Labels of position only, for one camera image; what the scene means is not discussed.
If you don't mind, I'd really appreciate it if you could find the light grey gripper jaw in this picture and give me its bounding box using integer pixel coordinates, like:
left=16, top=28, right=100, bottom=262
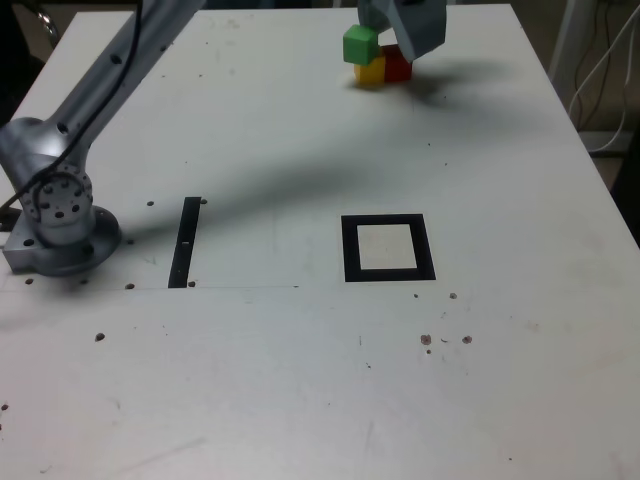
left=389, top=0, right=449, bottom=63

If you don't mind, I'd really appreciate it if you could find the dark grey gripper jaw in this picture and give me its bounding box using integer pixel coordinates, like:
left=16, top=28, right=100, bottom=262
left=357, top=0, right=397, bottom=33

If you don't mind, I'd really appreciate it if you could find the green cube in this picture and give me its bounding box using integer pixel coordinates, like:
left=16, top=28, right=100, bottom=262
left=342, top=24, right=378, bottom=65

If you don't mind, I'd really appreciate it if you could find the red cube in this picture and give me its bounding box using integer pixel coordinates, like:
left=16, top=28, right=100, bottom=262
left=381, top=43, right=415, bottom=83

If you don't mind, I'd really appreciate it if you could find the yellow cube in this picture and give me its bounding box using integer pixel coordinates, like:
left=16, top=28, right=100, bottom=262
left=353, top=54, right=387, bottom=87

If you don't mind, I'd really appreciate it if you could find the black tape square outline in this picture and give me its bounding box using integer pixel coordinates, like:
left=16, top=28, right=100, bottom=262
left=340, top=213, right=437, bottom=284

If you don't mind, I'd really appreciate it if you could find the white furniture leg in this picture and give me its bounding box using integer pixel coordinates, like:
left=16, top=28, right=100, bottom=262
left=547, top=0, right=584, bottom=89

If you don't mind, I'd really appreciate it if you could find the black tape strip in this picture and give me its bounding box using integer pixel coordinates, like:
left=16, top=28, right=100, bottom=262
left=167, top=196, right=202, bottom=290

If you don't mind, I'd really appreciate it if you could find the chrome tube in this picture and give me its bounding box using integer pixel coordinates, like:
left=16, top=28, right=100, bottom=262
left=34, top=9, right=60, bottom=39

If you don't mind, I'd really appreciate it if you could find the white cable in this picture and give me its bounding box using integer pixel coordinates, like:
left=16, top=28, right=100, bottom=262
left=568, top=9, right=640, bottom=126
left=589, top=0, right=632, bottom=151

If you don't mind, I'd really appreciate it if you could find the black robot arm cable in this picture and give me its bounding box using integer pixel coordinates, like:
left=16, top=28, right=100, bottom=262
left=0, top=0, right=147, bottom=224

